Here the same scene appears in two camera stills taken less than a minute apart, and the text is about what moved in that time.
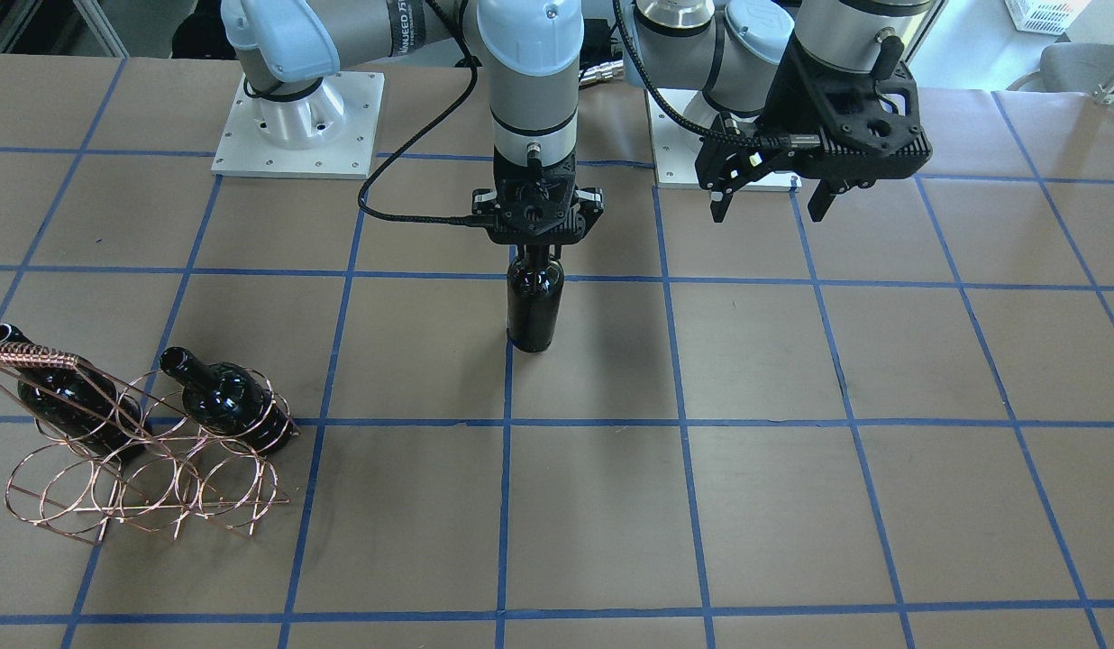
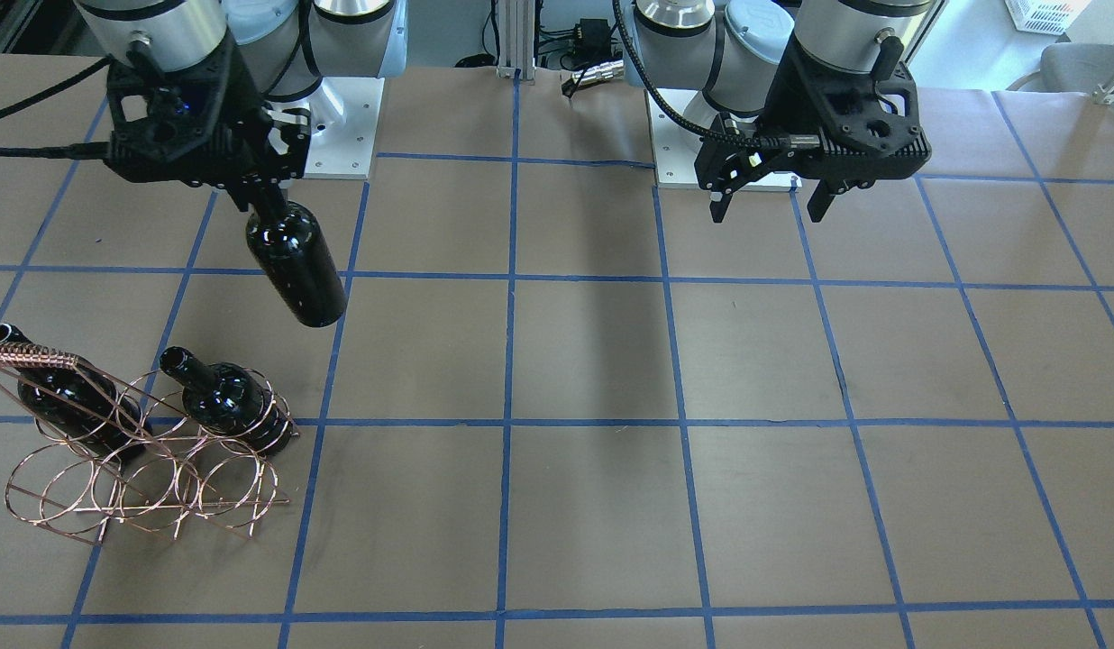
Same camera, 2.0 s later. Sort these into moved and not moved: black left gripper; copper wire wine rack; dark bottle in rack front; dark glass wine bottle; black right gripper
Moved: dark glass wine bottle; black right gripper
Not moved: copper wire wine rack; dark bottle in rack front; black left gripper
